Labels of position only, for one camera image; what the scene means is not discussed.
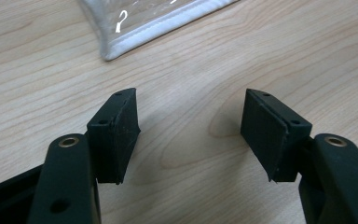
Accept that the clear pouch with white trim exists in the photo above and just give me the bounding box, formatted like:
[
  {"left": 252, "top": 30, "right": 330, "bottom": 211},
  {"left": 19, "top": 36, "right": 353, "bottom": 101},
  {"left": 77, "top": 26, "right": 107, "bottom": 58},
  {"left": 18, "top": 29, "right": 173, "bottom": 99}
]
[{"left": 79, "top": 0, "right": 241, "bottom": 62}]

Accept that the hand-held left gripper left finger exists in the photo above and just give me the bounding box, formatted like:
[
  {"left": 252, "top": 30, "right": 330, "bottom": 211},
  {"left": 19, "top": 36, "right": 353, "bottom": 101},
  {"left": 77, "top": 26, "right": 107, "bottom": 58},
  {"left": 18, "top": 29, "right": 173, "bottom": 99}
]
[{"left": 86, "top": 87, "right": 142, "bottom": 186}]

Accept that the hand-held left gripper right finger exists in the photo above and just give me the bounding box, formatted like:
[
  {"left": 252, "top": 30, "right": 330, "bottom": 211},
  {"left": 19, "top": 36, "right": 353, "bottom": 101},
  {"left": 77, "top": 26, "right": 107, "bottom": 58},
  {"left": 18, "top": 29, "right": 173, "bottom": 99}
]
[{"left": 240, "top": 88, "right": 313, "bottom": 183}]

